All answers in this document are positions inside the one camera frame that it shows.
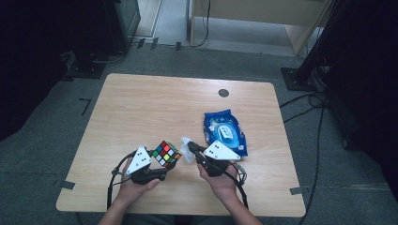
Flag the black looped floor cables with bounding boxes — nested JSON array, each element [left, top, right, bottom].
[[279, 91, 329, 125]]

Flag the hand-held gripper black cable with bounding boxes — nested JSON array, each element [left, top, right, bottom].
[[106, 151, 139, 211], [226, 161, 250, 210]]

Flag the white wet wipe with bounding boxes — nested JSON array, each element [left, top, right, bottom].
[[179, 136, 197, 165]]

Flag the dark curtain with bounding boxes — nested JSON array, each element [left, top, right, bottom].
[[322, 0, 398, 203], [0, 0, 78, 143]]

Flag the person's left hand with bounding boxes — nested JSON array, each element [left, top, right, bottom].
[[112, 156, 162, 209]]

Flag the multicoloured puzzle cube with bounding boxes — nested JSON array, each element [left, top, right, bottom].
[[151, 140, 183, 169]]

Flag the person's right hand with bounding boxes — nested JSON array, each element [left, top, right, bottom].
[[196, 162, 243, 204]]

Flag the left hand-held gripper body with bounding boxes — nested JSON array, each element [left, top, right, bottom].
[[125, 145, 169, 186]]

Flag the dark cabinet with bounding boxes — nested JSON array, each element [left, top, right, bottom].
[[73, 0, 143, 64]]

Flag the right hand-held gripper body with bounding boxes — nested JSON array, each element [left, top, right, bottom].
[[196, 140, 242, 178]]

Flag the thin black hanging cable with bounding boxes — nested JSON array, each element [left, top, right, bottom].
[[191, 0, 212, 49]]

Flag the long black floor cable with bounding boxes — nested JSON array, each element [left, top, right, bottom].
[[298, 102, 327, 225]]

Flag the black metal stand with base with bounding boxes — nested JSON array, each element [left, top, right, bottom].
[[280, 0, 349, 93]]

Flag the right hand-held gripper black cable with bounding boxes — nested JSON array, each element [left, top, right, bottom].
[[226, 161, 250, 210]]

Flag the black flat base plate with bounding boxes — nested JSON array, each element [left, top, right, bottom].
[[65, 59, 108, 81]]

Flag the light wooden cabinet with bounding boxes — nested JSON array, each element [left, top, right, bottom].
[[187, 0, 333, 58]]

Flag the left hand-held gripper black cable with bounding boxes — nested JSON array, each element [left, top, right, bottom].
[[106, 151, 139, 211]]

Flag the blue wet wipes pack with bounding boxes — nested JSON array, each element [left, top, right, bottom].
[[203, 108, 249, 158]]

